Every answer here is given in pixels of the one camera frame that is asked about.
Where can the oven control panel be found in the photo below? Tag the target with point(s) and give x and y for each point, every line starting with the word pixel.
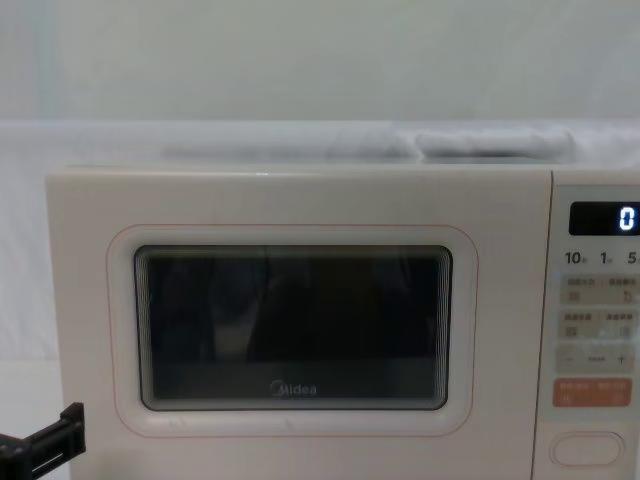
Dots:
pixel 595 300

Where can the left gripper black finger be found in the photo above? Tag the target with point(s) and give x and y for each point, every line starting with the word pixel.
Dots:
pixel 55 442

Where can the cream microwave oven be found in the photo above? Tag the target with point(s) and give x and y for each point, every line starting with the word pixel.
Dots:
pixel 300 200

